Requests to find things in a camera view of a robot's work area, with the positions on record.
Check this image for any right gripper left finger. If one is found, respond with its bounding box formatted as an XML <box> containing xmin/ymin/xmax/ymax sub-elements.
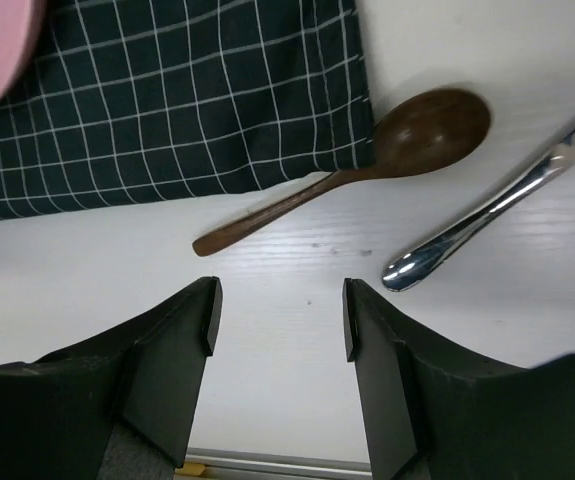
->
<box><xmin>0</xmin><ymin>277</ymin><xmax>223</xmax><ymax>479</ymax></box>

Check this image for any dark checkered cloth napkin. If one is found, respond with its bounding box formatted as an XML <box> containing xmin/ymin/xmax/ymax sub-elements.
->
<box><xmin>0</xmin><ymin>1</ymin><xmax>373</xmax><ymax>220</ymax></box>

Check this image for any front aluminium rail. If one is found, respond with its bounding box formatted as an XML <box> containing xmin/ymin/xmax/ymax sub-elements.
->
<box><xmin>185</xmin><ymin>448</ymin><xmax>372</xmax><ymax>479</ymax></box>

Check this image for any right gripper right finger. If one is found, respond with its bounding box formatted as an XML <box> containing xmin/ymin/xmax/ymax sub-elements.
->
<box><xmin>343</xmin><ymin>279</ymin><xmax>575</xmax><ymax>479</ymax></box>

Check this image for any silver table knife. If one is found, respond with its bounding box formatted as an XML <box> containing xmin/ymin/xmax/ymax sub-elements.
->
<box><xmin>382</xmin><ymin>118</ymin><xmax>575</xmax><ymax>292</ymax></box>

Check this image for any brown wooden spoon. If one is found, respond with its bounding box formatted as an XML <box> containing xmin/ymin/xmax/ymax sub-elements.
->
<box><xmin>191</xmin><ymin>87</ymin><xmax>493</xmax><ymax>258</ymax></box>

